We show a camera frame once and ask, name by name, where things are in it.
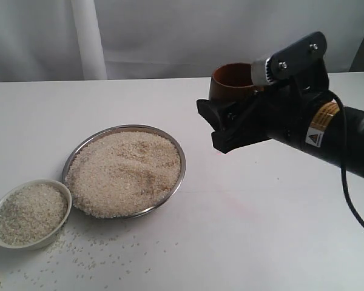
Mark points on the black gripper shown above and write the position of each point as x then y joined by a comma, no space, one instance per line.
295,107

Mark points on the brown wooden cup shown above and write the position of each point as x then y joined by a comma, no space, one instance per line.
232,82

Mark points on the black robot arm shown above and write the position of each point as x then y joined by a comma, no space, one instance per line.
351,153

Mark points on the rice in steel tray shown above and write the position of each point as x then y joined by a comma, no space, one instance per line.
123,173

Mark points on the spilled rice grains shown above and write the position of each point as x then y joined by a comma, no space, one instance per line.
94,257

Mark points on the rice in white bowl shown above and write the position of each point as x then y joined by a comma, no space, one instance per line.
31,213

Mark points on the white ceramic bowl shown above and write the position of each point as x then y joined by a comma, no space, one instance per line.
52,236

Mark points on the round steel tray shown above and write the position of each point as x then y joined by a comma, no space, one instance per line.
129,128

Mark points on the white backdrop curtain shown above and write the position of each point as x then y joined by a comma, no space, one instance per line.
98,40

